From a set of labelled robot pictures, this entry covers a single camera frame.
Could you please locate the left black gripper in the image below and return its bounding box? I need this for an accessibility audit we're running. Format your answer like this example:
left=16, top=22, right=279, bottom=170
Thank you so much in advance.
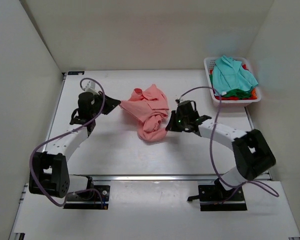
left=91, top=89, right=121, bottom=116

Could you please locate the salmon pink t shirt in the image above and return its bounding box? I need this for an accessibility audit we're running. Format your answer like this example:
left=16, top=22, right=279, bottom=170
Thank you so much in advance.
left=120, top=84, right=169, bottom=143

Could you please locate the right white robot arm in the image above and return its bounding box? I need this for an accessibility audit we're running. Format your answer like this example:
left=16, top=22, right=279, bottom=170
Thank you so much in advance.
left=165, top=99, right=279, bottom=204

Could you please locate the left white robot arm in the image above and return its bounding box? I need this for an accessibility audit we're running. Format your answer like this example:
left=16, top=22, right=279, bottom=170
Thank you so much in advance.
left=29, top=91, right=121, bottom=198

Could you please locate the small dark label sticker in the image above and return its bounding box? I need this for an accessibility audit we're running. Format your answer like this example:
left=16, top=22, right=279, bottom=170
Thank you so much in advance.
left=67, top=71, right=85, bottom=76

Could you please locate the white plastic basket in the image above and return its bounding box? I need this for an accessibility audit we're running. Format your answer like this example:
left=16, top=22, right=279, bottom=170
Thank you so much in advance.
left=203, top=56, right=262, bottom=107

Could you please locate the green t shirt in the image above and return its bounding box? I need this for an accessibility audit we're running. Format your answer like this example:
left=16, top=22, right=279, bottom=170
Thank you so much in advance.
left=223, top=89, right=252, bottom=100

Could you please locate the teal t shirt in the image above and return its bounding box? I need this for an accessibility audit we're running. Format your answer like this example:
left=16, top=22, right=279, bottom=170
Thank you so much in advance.
left=211, top=55, right=259, bottom=97

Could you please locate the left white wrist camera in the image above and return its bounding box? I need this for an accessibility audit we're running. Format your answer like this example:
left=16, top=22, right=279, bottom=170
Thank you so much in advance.
left=82, top=82, right=99, bottom=95

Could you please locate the aluminium rail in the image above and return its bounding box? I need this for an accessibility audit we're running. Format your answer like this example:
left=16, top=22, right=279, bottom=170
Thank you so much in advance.
left=69, top=174, right=217, bottom=181

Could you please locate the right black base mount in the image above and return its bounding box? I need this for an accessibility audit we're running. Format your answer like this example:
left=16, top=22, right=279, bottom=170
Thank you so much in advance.
left=187, top=178, right=248, bottom=212

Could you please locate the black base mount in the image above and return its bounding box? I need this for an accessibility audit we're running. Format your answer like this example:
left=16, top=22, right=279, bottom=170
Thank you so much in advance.
left=187, top=178, right=248, bottom=212
left=63, top=176, right=111, bottom=210

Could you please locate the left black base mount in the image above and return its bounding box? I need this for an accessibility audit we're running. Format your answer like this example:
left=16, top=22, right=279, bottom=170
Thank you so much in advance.
left=63, top=176, right=111, bottom=210

